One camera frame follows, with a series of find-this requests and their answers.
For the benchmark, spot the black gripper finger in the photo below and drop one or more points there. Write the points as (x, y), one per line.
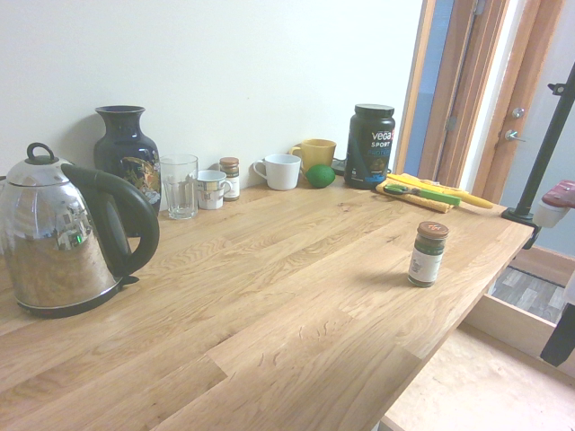
(561, 336)

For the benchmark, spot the wood-edged door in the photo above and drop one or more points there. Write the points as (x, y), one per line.
(521, 67)

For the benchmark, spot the black camera stand with clamp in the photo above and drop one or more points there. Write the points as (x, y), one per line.
(545, 148)

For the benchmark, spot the wooden door frame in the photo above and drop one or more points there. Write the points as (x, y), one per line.
(453, 90)

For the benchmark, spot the open light wooden drawer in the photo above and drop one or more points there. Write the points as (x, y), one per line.
(485, 381)

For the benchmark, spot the black protein powder tub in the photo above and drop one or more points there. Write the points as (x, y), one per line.
(370, 152)

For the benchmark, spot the stainless steel electric kettle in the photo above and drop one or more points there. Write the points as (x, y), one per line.
(54, 251)

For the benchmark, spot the green lime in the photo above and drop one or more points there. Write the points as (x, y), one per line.
(320, 175)

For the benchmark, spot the red white wrist camera mount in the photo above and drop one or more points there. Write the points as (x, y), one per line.
(557, 202)

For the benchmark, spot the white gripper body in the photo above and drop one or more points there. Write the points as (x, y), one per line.
(571, 287)

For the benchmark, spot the white ceramic mug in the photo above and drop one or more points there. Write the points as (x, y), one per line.
(282, 173)

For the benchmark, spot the round silver door lock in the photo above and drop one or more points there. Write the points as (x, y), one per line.
(518, 112)

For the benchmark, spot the small brown-lid spice jar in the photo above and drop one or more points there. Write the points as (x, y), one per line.
(230, 179)

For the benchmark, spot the dark blue floral vase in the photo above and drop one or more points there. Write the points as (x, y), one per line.
(126, 148)

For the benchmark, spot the clear drinking glass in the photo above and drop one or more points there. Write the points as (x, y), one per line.
(179, 188)

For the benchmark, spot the yellow ceramic mug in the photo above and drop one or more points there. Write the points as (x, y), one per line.
(319, 152)

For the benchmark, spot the green seasoning jar copper lid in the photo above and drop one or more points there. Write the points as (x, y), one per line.
(427, 260)

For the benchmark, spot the small patterned white cup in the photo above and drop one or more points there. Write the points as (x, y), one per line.
(209, 190)

